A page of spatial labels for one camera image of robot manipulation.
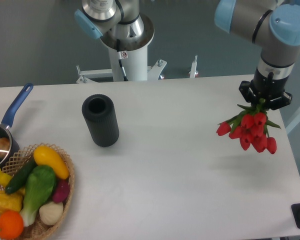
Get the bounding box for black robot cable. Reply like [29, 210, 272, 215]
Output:
[115, 38, 129, 82]

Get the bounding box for dark green cucumber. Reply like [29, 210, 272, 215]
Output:
[4, 157, 37, 195]

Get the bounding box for black ribbed vase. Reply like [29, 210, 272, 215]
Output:
[81, 94, 120, 147]

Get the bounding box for blue handled saucepan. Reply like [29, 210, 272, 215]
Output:
[0, 83, 34, 168]

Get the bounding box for white upright post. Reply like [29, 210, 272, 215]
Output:
[189, 55, 199, 78]

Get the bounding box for woven wicker basket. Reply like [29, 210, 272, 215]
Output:
[0, 143, 75, 240]

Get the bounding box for small yellow pepper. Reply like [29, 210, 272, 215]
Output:
[0, 168, 13, 188]

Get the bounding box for orange fruit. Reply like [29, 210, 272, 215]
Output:
[0, 210, 24, 240]

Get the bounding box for brown bread roll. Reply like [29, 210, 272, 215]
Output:
[0, 137, 11, 159]

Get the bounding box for white garlic bulb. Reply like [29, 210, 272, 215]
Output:
[39, 201, 64, 226]

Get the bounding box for red tulip bouquet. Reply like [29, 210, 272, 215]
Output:
[216, 98, 281, 155]

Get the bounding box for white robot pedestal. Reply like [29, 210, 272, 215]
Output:
[101, 13, 155, 82]

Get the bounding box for purple radish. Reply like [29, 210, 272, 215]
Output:
[52, 179, 70, 203]

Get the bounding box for yellow squash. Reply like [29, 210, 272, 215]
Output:
[33, 145, 70, 180]

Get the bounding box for green lettuce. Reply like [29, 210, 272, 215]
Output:
[20, 165, 56, 227]

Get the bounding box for yellow bell pepper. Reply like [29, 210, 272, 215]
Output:
[0, 190, 23, 215]

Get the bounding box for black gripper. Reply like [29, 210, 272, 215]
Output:
[238, 68, 292, 111]

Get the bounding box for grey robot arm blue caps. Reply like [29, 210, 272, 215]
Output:
[74, 0, 300, 110]

